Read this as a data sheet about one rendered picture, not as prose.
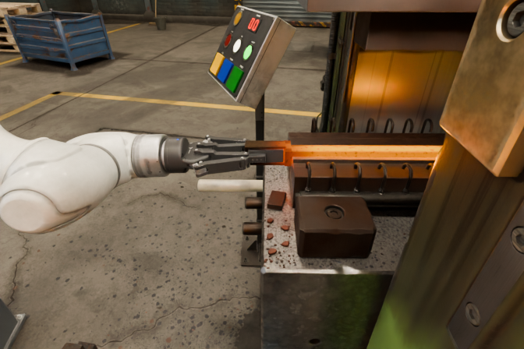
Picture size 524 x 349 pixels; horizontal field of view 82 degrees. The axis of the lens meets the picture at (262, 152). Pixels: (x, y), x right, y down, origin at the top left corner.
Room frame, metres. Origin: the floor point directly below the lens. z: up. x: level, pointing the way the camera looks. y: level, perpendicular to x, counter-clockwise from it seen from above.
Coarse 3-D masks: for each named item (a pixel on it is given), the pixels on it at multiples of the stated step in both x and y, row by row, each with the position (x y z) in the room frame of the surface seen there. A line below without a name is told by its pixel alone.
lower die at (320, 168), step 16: (304, 144) 0.57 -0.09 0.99; (320, 144) 0.57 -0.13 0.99; (336, 144) 0.57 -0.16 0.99; (352, 144) 0.57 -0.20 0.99; (368, 144) 0.57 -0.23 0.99; (384, 144) 0.57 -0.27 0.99; (400, 144) 0.57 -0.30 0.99; (416, 144) 0.57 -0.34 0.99; (432, 144) 0.57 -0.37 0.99; (304, 160) 0.49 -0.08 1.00; (320, 160) 0.49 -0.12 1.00; (336, 160) 0.49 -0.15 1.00; (352, 160) 0.49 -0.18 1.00; (368, 160) 0.49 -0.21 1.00; (384, 160) 0.49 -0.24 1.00; (400, 160) 0.49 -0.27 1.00; (416, 160) 0.49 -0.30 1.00; (432, 160) 0.49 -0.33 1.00; (304, 176) 0.45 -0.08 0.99; (320, 176) 0.45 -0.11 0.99; (352, 176) 0.45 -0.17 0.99; (368, 176) 0.45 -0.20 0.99; (400, 176) 0.45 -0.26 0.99; (416, 176) 0.45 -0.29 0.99; (368, 208) 0.44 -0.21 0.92; (384, 208) 0.44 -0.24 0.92; (400, 208) 0.44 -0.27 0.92; (416, 208) 0.44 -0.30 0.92
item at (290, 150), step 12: (252, 144) 0.52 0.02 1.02; (264, 144) 0.52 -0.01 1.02; (276, 144) 0.52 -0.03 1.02; (288, 144) 0.53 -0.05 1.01; (288, 156) 0.50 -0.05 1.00; (300, 156) 0.51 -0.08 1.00; (312, 156) 0.51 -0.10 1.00; (324, 156) 0.51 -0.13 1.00; (336, 156) 0.51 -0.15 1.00; (348, 156) 0.51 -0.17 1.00; (360, 156) 0.50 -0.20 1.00; (372, 156) 0.50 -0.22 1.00; (384, 156) 0.50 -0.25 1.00; (396, 156) 0.50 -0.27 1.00; (408, 156) 0.50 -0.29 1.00; (420, 156) 0.50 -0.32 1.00; (432, 156) 0.50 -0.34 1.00
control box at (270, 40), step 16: (256, 16) 1.06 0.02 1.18; (272, 16) 0.97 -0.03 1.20; (240, 32) 1.11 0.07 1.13; (256, 32) 1.01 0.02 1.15; (272, 32) 0.94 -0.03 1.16; (288, 32) 0.96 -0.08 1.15; (224, 48) 1.16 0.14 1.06; (240, 48) 1.04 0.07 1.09; (256, 48) 0.95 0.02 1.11; (272, 48) 0.94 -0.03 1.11; (240, 64) 0.99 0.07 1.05; (256, 64) 0.92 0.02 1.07; (272, 64) 0.94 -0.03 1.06; (256, 80) 0.92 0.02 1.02; (240, 96) 0.90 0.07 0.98; (256, 96) 0.92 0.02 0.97
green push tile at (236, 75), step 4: (236, 68) 0.98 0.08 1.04; (232, 72) 0.99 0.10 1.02; (236, 72) 0.96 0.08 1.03; (240, 72) 0.94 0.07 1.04; (232, 76) 0.97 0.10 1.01; (236, 76) 0.95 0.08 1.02; (240, 76) 0.93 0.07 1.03; (228, 80) 0.98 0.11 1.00; (232, 80) 0.96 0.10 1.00; (236, 80) 0.94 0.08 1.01; (240, 80) 0.93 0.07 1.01; (228, 84) 0.97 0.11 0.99; (232, 84) 0.95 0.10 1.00; (236, 84) 0.93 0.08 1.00; (228, 88) 0.96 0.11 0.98; (232, 88) 0.93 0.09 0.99; (236, 88) 0.93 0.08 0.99; (232, 92) 0.92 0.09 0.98
